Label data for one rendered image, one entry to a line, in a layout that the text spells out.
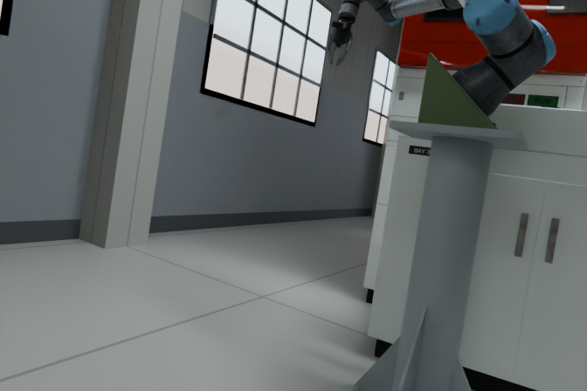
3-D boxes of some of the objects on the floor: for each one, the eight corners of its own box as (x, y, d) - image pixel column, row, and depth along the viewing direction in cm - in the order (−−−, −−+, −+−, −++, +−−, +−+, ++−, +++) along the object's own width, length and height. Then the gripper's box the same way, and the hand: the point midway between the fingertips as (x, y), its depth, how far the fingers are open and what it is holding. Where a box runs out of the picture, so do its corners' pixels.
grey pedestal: (477, 553, 81) (550, 120, 79) (283, 442, 105) (335, 104, 102) (507, 431, 125) (555, 147, 122) (365, 372, 148) (403, 133, 146)
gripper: (360, 24, 184) (348, 72, 182) (336, 21, 186) (324, 68, 185) (358, 15, 176) (345, 65, 174) (334, 11, 178) (321, 60, 177)
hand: (334, 61), depth 177 cm, fingers closed
